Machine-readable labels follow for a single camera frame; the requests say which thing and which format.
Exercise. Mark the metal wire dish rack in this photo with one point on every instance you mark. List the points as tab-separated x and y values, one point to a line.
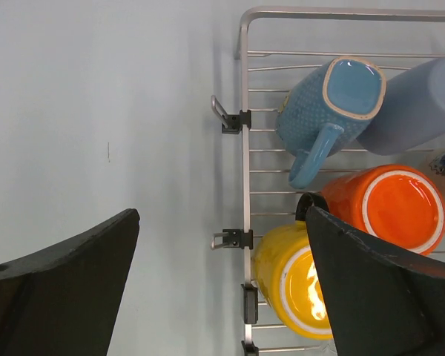
277	46

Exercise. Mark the blue textured ceramic mug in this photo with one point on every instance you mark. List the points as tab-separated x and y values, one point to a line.
327	110

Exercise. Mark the orange ceramic mug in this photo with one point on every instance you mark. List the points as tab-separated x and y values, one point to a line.
395	203

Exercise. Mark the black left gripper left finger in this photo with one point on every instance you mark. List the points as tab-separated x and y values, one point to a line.
64	299

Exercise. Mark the blue-grey plastic tumbler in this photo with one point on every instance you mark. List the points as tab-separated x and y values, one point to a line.
412	113

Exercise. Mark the yellow ceramic mug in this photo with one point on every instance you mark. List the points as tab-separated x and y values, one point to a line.
284	271

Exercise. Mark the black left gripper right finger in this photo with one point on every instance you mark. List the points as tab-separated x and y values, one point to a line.
381	299

